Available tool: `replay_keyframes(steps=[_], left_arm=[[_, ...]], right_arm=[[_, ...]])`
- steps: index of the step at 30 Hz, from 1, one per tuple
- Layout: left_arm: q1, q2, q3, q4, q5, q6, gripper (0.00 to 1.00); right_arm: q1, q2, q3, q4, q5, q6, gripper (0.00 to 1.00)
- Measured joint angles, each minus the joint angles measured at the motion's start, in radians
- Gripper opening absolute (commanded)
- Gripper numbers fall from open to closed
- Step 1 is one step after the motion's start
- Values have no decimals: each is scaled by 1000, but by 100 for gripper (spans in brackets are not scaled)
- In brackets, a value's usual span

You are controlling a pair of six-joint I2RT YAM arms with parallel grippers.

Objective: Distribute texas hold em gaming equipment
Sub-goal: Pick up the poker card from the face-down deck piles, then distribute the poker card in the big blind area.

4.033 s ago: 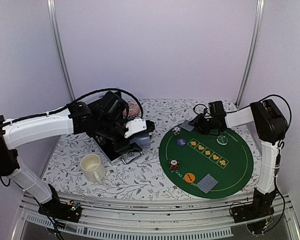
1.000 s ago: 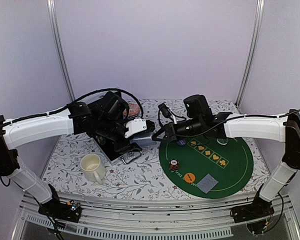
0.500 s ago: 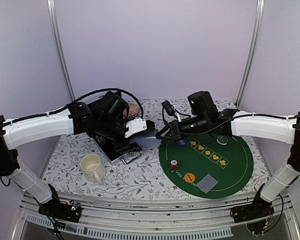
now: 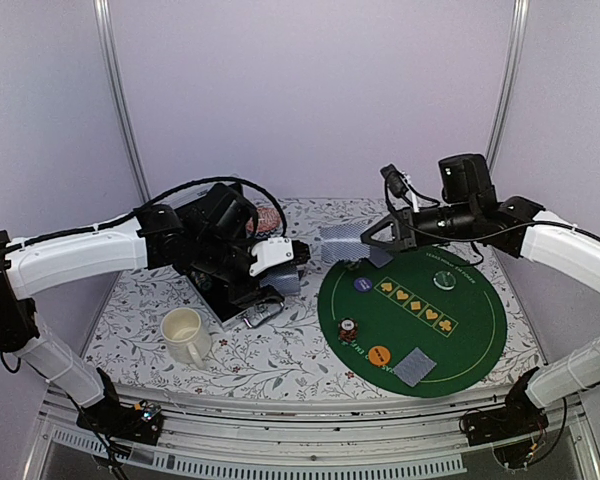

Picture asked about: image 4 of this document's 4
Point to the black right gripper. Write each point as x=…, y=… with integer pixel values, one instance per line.
x=404, y=230

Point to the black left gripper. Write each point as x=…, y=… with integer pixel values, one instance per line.
x=253, y=294

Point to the blue playing card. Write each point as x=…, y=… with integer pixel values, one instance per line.
x=380, y=258
x=414, y=367
x=343, y=243

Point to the purple small blind button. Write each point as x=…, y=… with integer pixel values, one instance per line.
x=363, y=284

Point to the red black poker chip stack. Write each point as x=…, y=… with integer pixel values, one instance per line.
x=347, y=330

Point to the orange big blind button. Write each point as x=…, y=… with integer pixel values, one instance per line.
x=379, y=355

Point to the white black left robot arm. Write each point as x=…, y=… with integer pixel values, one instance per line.
x=149, y=237

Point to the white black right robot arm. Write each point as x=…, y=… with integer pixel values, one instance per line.
x=470, y=212

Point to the clear glass dealer button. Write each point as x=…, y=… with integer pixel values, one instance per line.
x=444, y=280

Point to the cream ceramic mug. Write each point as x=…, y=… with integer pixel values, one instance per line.
x=187, y=339

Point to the green round poker mat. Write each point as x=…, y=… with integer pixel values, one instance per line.
x=464, y=330

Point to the white floral tablecloth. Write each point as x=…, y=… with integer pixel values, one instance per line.
x=287, y=357

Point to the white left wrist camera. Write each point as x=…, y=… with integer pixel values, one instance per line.
x=270, y=253

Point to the aluminium frame rail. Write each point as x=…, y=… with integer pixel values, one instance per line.
x=218, y=437

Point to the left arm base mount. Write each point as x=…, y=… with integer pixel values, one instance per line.
x=141, y=423

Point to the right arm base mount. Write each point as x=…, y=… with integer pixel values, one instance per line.
x=511, y=420

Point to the right aluminium post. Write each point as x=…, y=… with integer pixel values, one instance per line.
x=514, y=53

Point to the aluminium post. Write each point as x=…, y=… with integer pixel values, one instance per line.
x=102, y=10
x=514, y=53

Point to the left aluminium post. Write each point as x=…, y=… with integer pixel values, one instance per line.
x=102, y=10

